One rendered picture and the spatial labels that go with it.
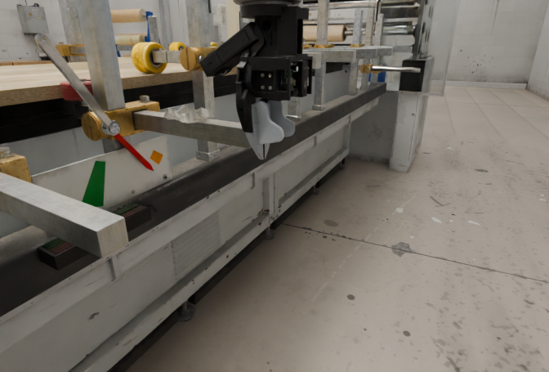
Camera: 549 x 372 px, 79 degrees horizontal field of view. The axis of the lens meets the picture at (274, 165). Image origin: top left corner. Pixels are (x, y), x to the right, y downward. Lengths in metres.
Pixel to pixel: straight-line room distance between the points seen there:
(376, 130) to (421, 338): 1.89
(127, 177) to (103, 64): 0.20
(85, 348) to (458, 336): 1.21
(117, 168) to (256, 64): 0.34
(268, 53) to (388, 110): 2.46
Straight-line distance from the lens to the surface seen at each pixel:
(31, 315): 0.72
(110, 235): 0.36
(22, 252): 0.61
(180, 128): 0.59
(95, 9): 0.64
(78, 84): 0.56
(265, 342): 1.31
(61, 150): 0.86
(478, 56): 9.09
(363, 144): 2.99
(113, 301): 1.14
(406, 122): 2.75
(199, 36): 0.80
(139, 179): 0.70
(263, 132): 0.48
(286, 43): 0.45
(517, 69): 9.23
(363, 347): 1.33
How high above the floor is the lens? 0.98
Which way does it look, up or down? 21 degrees down
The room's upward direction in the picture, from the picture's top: straight up
